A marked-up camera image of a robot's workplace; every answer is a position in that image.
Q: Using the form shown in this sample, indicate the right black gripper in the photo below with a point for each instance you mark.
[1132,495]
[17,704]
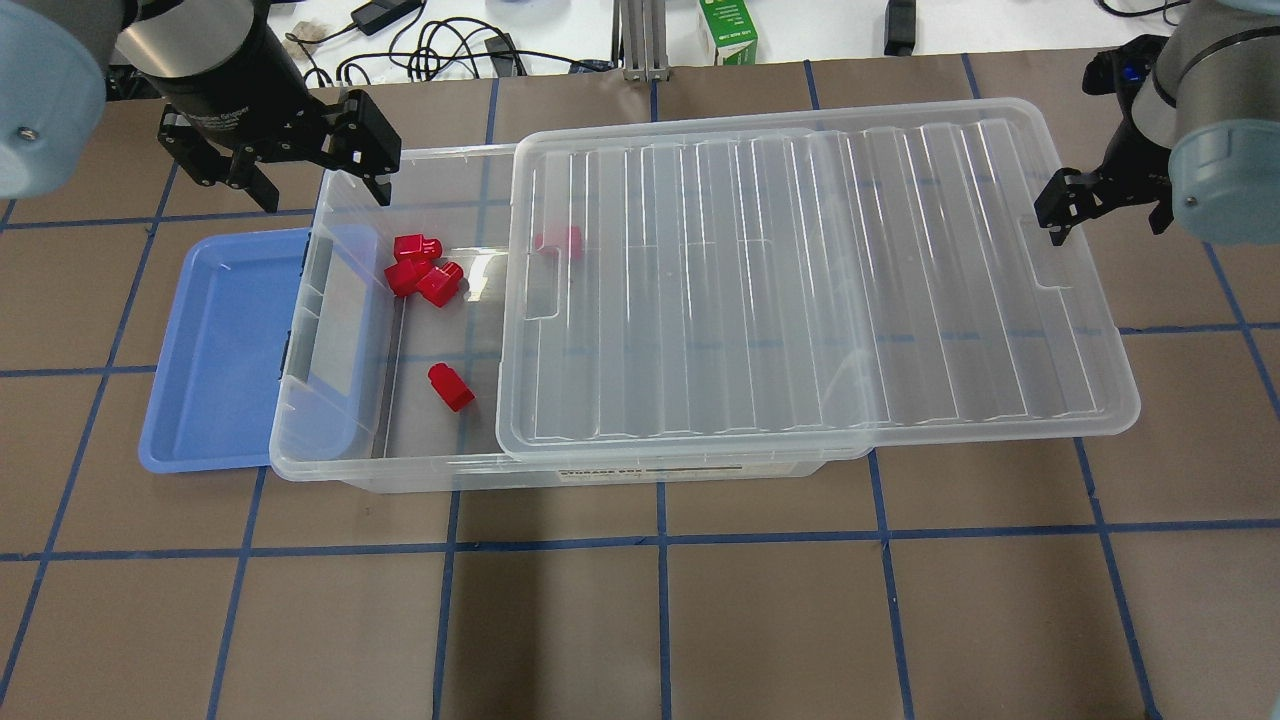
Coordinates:
[1136,162]

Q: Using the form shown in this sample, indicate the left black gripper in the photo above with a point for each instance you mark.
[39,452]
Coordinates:
[243,82]

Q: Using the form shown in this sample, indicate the clear plastic box lid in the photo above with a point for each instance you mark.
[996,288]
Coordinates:
[982,330]

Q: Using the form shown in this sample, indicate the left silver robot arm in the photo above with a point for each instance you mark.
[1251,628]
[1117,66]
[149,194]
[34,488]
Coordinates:
[55,58]

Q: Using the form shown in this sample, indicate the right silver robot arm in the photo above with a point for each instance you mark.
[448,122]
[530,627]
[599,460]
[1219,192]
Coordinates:
[1198,140]

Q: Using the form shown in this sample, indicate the blue plastic tray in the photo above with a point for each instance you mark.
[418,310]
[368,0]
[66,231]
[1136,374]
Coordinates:
[213,399]

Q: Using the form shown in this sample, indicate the clear plastic storage box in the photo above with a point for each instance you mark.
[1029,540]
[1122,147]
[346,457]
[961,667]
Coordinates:
[714,327]

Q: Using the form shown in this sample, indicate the red block under lid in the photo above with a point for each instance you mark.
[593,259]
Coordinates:
[565,243]

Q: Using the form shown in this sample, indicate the black power adapter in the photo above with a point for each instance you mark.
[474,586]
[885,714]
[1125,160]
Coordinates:
[372,17]

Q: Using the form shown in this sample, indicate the black power brick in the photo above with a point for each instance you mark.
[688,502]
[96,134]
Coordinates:
[899,34]

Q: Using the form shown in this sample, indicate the green white carton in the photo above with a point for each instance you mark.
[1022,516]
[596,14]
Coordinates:
[729,33]

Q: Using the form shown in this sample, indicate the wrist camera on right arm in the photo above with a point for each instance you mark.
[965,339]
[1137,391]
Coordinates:
[1123,69]

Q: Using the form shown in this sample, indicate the aluminium frame post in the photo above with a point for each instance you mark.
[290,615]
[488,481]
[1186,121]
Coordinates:
[639,43]

